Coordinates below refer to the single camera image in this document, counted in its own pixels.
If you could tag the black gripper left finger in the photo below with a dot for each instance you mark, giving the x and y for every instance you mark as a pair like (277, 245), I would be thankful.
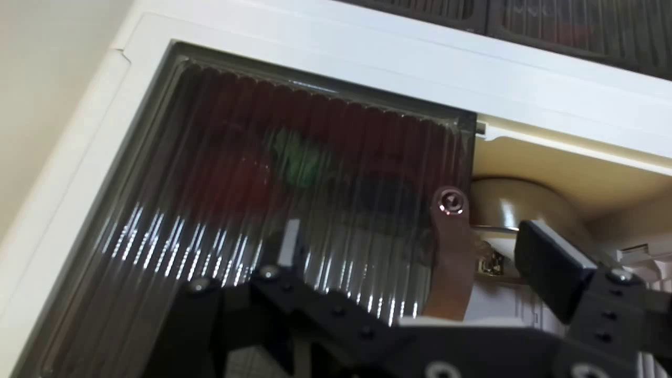
(286, 307)

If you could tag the tinted ribbed cabinet door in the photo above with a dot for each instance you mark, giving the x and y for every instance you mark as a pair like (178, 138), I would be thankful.
(580, 27)
(421, 11)
(244, 174)

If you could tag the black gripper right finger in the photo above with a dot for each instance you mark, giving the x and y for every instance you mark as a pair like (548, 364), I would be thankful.
(558, 273)

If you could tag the white stacked storage cabinet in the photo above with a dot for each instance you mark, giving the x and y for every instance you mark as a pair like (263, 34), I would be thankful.
(421, 63)

